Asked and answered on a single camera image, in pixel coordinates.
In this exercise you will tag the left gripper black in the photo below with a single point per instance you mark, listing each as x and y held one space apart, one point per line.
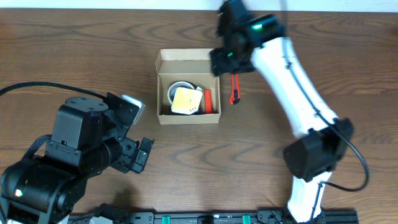
129 156

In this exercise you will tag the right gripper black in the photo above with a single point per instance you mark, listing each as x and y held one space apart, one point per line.
224 62

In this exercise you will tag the orange utility knife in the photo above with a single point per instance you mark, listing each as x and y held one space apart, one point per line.
235 89

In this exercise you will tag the white tape roll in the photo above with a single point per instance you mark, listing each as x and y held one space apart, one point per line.
172 89

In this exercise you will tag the brown cardboard box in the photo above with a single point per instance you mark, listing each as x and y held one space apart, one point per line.
194 67

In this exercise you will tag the yellow sticky note pad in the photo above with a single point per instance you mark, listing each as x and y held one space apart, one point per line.
186 101

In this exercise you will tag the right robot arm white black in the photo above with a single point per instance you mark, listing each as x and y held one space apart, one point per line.
260 44

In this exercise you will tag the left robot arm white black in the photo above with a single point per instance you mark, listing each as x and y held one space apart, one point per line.
89 136

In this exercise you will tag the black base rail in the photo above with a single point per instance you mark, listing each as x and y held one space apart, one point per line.
106 213

